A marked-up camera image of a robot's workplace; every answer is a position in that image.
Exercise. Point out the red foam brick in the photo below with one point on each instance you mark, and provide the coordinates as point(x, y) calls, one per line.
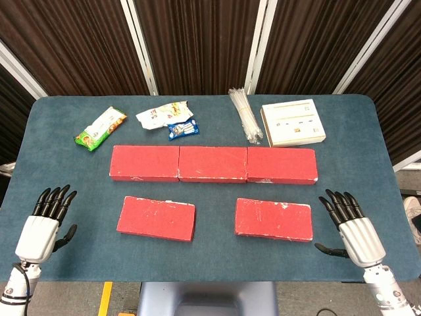
point(273, 219)
point(283, 164)
point(212, 163)
point(144, 163)
point(156, 217)

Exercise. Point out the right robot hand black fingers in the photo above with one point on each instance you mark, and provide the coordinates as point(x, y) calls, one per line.
point(361, 240)

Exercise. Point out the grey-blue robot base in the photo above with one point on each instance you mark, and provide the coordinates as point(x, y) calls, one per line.
point(207, 296)

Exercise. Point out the white sneaker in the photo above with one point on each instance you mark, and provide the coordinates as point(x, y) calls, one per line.
point(412, 217)

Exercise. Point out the flat white box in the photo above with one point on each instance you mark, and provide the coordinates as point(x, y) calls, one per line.
point(292, 123)

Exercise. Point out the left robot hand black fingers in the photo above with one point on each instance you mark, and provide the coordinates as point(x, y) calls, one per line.
point(37, 235)

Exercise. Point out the white partition frame rail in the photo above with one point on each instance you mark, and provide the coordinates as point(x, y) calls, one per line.
point(7, 167)
point(408, 162)

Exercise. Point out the yellow floor tape strip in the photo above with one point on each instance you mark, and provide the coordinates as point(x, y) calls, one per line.
point(105, 299)

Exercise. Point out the white crumpled snack wrapper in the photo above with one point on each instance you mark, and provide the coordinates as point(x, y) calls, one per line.
point(161, 115)

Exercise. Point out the blue snack packet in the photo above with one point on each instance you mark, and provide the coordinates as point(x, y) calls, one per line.
point(183, 129)

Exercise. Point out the brown ribbed partition panel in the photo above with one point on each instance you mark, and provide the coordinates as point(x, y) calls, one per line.
point(13, 115)
point(401, 82)
point(72, 42)
point(200, 42)
point(319, 42)

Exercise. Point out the bundle of clear straws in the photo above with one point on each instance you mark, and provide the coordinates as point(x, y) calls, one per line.
point(245, 115)

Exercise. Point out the white partition post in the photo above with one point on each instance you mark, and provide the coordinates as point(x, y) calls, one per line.
point(139, 46)
point(16, 70)
point(260, 46)
point(371, 46)

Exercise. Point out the blue felt table mat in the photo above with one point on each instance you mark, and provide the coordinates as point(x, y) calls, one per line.
point(210, 260)

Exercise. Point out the green snack packet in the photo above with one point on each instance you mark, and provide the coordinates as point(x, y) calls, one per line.
point(98, 130)

